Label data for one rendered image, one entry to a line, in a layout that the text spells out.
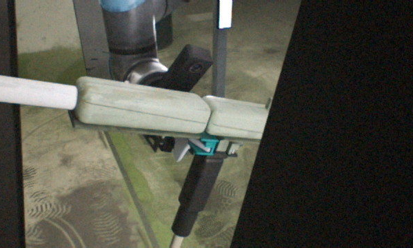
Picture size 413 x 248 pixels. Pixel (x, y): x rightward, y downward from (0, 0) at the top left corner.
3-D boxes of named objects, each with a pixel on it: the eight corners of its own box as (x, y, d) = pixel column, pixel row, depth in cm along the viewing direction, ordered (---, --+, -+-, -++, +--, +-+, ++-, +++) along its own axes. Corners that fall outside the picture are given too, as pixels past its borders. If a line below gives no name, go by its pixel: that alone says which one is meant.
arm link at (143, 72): (177, 67, 69) (129, 56, 64) (189, 76, 65) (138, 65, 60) (163, 110, 72) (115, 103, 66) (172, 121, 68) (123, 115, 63)
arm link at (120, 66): (101, 42, 73) (109, 88, 78) (118, 63, 63) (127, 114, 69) (145, 34, 76) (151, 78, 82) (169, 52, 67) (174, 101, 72)
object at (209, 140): (199, 138, 50) (205, 125, 50) (213, 155, 47) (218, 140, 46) (183, 137, 49) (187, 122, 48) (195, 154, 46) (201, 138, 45)
